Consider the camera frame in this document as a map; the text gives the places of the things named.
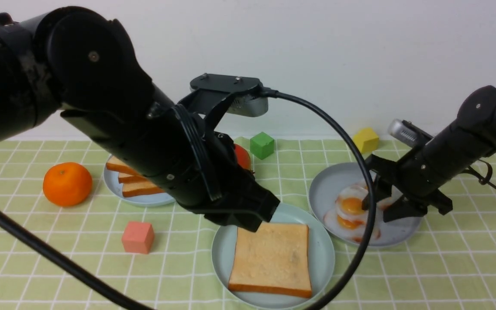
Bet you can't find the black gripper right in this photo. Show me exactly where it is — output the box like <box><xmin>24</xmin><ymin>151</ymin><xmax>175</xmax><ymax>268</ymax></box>
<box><xmin>362</xmin><ymin>155</ymin><xmax>453</xmax><ymax>223</ymax></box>

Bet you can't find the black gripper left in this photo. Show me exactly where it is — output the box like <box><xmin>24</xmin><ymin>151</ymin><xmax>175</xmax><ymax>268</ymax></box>
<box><xmin>170</xmin><ymin>132</ymin><xmax>280</xmax><ymax>232</ymax></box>

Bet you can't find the toast slice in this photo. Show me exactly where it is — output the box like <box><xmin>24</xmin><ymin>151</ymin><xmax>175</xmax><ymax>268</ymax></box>
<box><xmin>105</xmin><ymin>156</ymin><xmax>140</xmax><ymax>175</ymax></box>
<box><xmin>118</xmin><ymin>172</ymin><xmax>146</xmax><ymax>184</ymax></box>
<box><xmin>227</xmin><ymin>223</ymin><xmax>313</xmax><ymax>298</ymax></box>
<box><xmin>122</xmin><ymin>181</ymin><xmax>164</xmax><ymax>198</ymax></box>

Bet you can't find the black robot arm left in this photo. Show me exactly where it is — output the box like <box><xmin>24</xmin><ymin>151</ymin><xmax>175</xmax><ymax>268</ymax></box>
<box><xmin>0</xmin><ymin>6</ymin><xmax>279</xmax><ymax>232</ymax></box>

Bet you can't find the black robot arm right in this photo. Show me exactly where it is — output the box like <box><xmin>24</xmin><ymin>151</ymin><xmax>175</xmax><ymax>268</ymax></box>
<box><xmin>363</xmin><ymin>86</ymin><xmax>496</xmax><ymax>222</ymax></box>

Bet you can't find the green cube block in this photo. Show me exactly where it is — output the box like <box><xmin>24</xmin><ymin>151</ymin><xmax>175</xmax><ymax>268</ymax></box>
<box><xmin>250</xmin><ymin>132</ymin><xmax>275</xmax><ymax>160</ymax></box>

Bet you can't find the yellow cube block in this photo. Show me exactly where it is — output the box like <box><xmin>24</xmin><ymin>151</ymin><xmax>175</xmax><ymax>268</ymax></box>
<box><xmin>353</xmin><ymin>127</ymin><xmax>380</xmax><ymax>154</ymax></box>

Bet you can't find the grey blue egg plate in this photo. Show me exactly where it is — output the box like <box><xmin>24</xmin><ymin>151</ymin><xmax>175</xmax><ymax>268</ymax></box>
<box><xmin>308</xmin><ymin>163</ymin><xmax>422</xmax><ymax>248</ymax></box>

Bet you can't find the teal empty centre plate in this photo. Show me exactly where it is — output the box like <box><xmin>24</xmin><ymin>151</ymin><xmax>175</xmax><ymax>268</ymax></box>
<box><xmin>211</xmin><ymin>203</ymin><xmax>336</xmax><ymax>310</ymax></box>

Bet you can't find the salmon pink cube block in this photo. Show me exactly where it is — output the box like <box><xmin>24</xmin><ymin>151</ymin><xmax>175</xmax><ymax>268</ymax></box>
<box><xmin>121</xmin><ymin>221</ymin><xmax>155</xmax><ymax>254</ymax></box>

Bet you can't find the green checked tablecloth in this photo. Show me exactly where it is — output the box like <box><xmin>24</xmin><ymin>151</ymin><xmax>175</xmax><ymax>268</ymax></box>
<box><xmin>0</xmin><ymin>141</ymin><xmax>496</xmax><ymax>310</ymax></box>

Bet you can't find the light blue bread plate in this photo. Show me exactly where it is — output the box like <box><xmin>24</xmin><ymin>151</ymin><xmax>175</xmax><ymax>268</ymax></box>
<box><xmin>103</xmin><ymin>167</ymin><xmax>175</xmax><ymax>208</ymax></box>

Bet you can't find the orange mandarin fruit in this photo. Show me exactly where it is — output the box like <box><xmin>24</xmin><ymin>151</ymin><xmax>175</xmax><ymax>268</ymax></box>
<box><xmin>43</xmin><ymin>161</ymin><xmax>93</xmax><ymax>207</ymax></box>

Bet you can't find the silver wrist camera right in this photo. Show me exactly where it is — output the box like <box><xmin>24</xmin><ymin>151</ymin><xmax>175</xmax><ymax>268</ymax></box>
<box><xmin>388</xmin><ymin>118</ymin><xmax>433</xmax><ymax>148</ymax></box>

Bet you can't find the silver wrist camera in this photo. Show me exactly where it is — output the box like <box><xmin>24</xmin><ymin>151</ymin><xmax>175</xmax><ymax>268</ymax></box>
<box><xmin>179</xmin><ymin>73</ymin><xmax>269</xmax><ymax>130</ymax></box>
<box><xmin>388</xmin><ymin>118</ymin><xmax>433</xmax><ymax>148</ymax></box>

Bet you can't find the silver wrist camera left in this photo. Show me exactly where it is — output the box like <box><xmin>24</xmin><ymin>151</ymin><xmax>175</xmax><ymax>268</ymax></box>
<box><xmin>179</xmin><ymin>73</ymin><xmax>269</xmax><ymax>130</ymax></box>

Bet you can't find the thin black cable right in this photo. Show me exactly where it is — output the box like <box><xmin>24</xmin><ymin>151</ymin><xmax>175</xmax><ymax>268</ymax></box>
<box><xmin>463</xmin><ymin>159</ymin><xmax>496</xmax><ymax>204</ymax></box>

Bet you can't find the black cable loop left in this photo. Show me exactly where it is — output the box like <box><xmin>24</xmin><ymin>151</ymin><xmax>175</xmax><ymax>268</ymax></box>
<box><xmin>0</xmin><ymin>88</ymin><xmax>378</xmax><ymax>310</ymax></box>

